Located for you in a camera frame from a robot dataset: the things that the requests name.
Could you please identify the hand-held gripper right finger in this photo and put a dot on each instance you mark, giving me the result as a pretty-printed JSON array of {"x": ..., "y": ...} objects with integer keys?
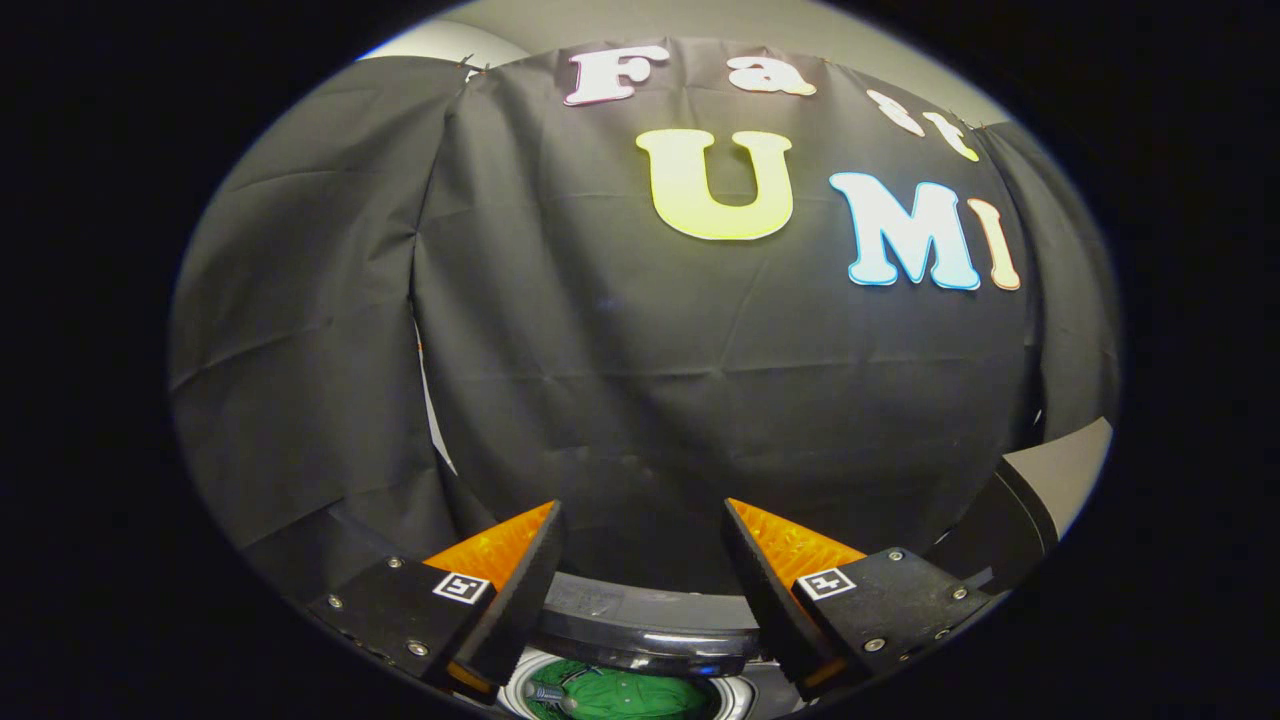
[{"x": 770, "y": 600}]

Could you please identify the grey cabinet with dark top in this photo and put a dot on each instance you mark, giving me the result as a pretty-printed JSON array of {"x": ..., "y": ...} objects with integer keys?
[{"x": 1040, "y": 480}]

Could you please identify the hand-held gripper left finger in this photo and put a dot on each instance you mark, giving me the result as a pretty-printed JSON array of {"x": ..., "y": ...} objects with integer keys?
[{"x": 520, "y": 600}]

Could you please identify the green polo shirt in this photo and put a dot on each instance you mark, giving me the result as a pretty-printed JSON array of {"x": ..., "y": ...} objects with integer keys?
[{"x": 630, "y": 697}]

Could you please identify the dark washing machine lid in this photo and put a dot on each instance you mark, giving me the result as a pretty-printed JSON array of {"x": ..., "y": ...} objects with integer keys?
[{"x": 650, "y": 630}]

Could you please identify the black backdrop cloth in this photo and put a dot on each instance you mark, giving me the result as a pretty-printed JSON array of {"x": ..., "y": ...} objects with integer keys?
[{"x": 650, "y": 400}]

